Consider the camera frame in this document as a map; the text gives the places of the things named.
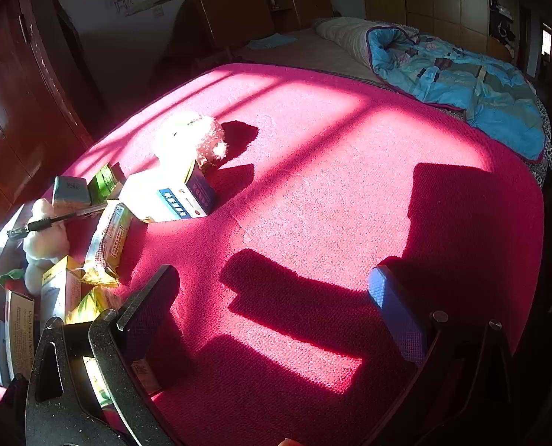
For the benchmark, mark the red chili plush toy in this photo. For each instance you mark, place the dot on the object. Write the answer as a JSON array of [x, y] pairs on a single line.
[[13, 276]]

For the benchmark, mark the pink plush toy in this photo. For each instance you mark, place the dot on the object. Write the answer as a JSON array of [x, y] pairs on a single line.
[[197, 134]]

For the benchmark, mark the grey-green box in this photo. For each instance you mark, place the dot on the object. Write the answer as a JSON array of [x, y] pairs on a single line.
[[69, 190]]

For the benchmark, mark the white box with text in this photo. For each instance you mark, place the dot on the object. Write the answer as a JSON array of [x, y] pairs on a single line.
[[20, 334]]

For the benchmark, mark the brown bed sheet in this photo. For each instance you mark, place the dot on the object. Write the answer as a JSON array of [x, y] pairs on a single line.
[[304, 53]]

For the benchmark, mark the cream rolled quilt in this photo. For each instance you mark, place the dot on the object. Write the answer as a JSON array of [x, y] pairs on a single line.
[[341, 32]]

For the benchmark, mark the white plush toy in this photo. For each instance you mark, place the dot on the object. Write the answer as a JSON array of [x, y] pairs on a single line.
[[44, 246]]

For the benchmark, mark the blue patterned quilt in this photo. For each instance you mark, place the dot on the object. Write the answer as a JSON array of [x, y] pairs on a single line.
[[489, 93]]

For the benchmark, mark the red box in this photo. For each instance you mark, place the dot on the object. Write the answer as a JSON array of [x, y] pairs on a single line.
[[146, 374]]

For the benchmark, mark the black pen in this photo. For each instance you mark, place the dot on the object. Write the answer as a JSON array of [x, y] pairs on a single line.
[[44, 224]]

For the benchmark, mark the dark patterned bedsheet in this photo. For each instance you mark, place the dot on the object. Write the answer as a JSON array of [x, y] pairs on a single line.
[[543, 167]]

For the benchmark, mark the bright window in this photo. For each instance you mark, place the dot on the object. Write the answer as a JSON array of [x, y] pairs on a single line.
[[546, 39]]

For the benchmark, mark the white wall switch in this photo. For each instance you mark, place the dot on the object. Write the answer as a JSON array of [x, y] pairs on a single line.
[[157, 11]]

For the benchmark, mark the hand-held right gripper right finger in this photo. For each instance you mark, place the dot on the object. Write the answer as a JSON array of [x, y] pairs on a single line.
[[396, 316]]

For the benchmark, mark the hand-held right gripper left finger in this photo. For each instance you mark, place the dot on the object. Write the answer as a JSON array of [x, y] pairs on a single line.
[[150, 306]]

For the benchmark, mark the dark red wooden wardrobe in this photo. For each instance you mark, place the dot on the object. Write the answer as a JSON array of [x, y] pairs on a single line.
[[6, 102]]

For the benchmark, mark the dark open shelf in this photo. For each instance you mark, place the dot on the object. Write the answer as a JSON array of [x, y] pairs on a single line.
[[501, 23]]

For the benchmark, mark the yellow snack packet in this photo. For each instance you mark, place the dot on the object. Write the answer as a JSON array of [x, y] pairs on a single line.
[[111, 232]]

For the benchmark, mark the arched wooden headboard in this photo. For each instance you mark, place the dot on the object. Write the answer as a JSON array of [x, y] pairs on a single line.
[[239, 4]]

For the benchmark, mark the green and yellow box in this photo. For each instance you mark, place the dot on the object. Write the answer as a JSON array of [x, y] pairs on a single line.
[[90, 304]]

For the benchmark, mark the small blue cloth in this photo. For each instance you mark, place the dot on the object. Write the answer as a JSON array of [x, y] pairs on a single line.
[[271, 42]]

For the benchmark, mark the white and blue medicine box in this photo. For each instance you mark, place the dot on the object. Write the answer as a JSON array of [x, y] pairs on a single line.
[[183, 195]]

